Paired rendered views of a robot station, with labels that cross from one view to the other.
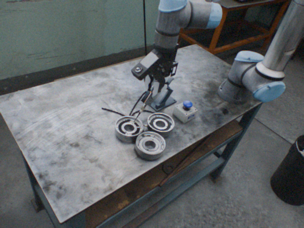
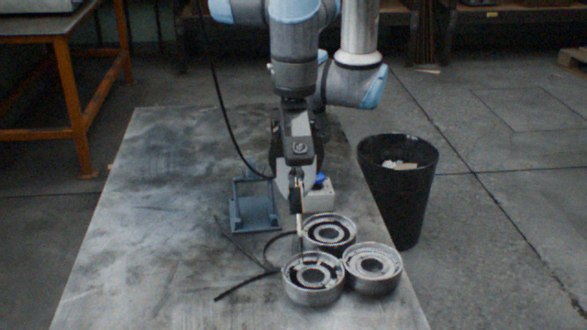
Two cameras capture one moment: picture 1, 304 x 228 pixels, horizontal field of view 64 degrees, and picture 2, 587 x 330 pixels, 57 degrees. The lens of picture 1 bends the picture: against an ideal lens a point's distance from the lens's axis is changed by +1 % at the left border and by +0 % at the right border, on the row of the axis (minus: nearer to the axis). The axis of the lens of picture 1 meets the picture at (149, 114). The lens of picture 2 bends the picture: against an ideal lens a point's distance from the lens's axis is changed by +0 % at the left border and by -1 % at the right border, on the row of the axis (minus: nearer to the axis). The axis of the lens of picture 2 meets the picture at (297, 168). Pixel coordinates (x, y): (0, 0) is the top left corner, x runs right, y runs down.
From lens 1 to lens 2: 66 cm
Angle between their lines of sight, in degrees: 42
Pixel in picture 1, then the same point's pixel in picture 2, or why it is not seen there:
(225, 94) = not seen: hidden behind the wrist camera
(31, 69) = not seen: outside the picture
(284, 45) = (371, 11)
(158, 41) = (301, 78)
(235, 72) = not seen: hidden behind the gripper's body
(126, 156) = (371, 313)
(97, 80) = (113, 274)
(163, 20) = (304, 35)
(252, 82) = (350, 88)
